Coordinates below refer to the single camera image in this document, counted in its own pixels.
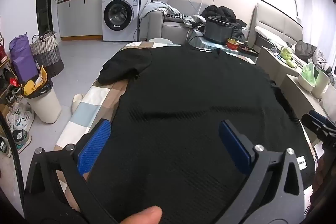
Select beige low cabinet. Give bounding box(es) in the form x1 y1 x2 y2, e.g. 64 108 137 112
279 73 336 135
256 46 306 86

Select yellow snack packet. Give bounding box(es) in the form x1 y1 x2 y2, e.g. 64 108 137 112
23 66 49 95

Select green plastic bag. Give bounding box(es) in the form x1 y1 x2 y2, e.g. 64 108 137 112
302 62 316 85

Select dark grey pillow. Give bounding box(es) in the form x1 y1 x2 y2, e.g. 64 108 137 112
294 40 317 63

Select black knit sweater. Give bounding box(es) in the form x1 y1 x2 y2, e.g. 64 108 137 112
85 44 315 224

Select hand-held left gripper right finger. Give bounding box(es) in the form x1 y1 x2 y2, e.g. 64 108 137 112
218 120 305 224

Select purple bag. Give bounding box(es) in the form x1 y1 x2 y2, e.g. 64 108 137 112
9 34 39 83

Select green toy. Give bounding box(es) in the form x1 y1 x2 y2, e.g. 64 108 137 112
280 46 293 61

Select checkered cloth covered table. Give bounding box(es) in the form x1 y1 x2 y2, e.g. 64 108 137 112
54 41 319 211

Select group of shoes on rack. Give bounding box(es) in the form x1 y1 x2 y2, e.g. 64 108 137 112
0 32 35 159

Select person's left hand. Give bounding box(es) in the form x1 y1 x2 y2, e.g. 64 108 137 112
117 206 163 224

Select black food tray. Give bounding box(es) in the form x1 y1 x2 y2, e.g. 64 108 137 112
238 42 260 58

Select black jacket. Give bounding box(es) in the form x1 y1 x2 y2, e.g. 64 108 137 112
201 5 248 42

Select grey sofa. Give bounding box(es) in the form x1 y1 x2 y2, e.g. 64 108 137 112
148 0 256 49

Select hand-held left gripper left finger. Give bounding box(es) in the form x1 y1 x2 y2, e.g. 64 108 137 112
24 119 119 224

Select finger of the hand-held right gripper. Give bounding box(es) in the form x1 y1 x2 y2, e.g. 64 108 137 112
309 110 336 131
301 114 332 140

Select houndstooth pillow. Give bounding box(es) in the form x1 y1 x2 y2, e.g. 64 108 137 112
165 11 188 20

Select grey garment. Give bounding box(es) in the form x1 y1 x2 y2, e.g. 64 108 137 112
183 15 207 29

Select white washing machine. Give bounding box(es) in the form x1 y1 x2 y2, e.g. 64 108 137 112
102 0 141 42

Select white bed pillow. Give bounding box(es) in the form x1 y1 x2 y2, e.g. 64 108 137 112
255 26 284 44

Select white bucket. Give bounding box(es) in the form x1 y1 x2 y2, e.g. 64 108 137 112
311 70 330 98

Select kitchen counter cabinet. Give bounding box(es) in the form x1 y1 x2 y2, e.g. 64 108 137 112
56 0 142 41

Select red bowl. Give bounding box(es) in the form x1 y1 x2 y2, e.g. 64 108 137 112
226 38 241 51

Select white basin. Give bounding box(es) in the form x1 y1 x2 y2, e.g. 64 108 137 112
298 73 316 92

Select black bin container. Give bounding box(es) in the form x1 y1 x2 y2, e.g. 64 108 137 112
203 17 234 45

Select white trash bin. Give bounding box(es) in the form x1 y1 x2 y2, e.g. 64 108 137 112
23 82 62 124

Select light grey throw blanket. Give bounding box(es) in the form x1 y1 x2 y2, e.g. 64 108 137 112
138 1 179 20

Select woven laundry basket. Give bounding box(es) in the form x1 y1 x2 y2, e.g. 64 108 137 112
30 30 65 77

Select round white stool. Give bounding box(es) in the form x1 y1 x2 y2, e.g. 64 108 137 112
148 38 174 45

